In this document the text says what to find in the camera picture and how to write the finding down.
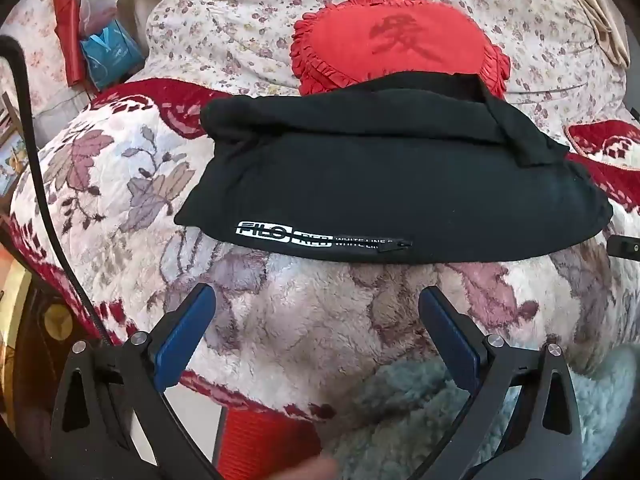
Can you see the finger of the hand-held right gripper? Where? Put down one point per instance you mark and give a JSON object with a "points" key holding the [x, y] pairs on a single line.
{"points": [[622, 245]]}

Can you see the pale pink floral pillow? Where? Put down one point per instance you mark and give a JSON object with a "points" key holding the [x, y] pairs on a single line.
{"points": [[35, 50]]}

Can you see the small-flower print quilt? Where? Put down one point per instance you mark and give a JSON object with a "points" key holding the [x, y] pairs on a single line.
{"points": [[240, 25]]}

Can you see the black pants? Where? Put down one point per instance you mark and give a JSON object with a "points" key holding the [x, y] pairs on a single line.
{"points": [[390, 185]]}

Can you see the red ribbed cloth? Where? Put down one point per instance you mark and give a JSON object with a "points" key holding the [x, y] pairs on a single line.
{"points": [[260, 435]]}

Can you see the beige cloth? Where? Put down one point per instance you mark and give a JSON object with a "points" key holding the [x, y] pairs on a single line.
{"points": [[600, 15]]}

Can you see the red and white plush blanket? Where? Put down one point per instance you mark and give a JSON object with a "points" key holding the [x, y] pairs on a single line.
{"points": [[300, 320]]}

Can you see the clear plastic bag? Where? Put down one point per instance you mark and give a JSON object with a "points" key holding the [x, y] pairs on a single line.
{"points": [[100, 5]]}

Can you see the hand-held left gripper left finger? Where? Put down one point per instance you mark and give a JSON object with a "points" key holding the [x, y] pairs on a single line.
{"points": [[182, 330]]}

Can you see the red round frilled cushion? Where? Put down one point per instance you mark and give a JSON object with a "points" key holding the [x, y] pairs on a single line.
{"points": [[400, 30]]}

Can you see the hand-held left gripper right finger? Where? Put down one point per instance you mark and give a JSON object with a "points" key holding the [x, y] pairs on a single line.
{"points": [[450, 335]]}

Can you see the blue bag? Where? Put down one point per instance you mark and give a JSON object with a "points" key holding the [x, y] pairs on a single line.
{"points": [[110, 55]]}

